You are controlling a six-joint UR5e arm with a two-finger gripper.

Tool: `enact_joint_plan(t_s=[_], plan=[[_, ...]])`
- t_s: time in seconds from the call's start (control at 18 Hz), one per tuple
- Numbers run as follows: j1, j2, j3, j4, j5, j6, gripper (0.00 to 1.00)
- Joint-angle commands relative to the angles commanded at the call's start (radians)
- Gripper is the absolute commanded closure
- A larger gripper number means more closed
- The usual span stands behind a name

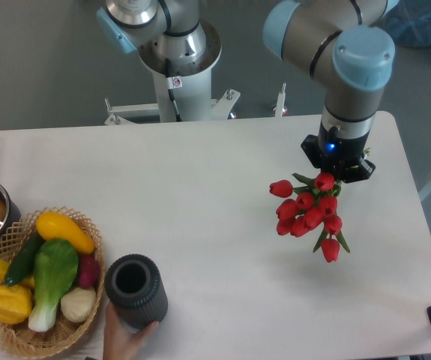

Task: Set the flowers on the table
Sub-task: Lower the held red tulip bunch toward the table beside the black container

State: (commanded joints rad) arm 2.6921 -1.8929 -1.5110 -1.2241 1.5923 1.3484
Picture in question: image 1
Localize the yellow bell pepper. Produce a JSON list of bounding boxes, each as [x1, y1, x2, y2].
[[0, 285, 33, 325]]

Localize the long yellow squash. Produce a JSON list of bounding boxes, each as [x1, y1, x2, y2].
[[35, 211, 95, 255]]

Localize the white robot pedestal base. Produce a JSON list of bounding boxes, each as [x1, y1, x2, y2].
[[105, 20, 241, 125]]

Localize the beige garlic bulb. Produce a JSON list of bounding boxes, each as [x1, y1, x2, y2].
[[61, 287, 96, 323]]

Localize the bare human hand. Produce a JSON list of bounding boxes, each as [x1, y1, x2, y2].
[[103, 302, 160, 360]]

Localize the red radish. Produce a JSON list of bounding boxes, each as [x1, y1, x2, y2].
[[77, 255, 100, 289]]

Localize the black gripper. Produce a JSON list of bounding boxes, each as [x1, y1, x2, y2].
[[301, 134, 376, 183]]

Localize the woven wicker basket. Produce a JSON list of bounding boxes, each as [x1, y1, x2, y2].
[[0, 207, 104, 359]]

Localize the black cable on pedestal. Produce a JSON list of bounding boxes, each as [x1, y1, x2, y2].
[[163, 58, 183, 123]]

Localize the dark grey ribbed vase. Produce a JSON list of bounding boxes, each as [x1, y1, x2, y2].
[[105, 254, 169, 329]]

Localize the dark green cucumber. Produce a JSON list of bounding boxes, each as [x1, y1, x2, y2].
[[4, 230, 45, 287]]

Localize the red tulip bouquet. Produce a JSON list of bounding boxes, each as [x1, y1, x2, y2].
[[269, 171, 350, 263]]

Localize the green bok choy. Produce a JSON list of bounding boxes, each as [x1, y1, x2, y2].
[[28, 239, 79, 332]]

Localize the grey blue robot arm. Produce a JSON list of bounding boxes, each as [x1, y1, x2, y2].
[[97, 1, 395, 183]]

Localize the blue plastic bags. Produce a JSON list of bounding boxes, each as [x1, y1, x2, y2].
[[382, 1, 431, 48]]

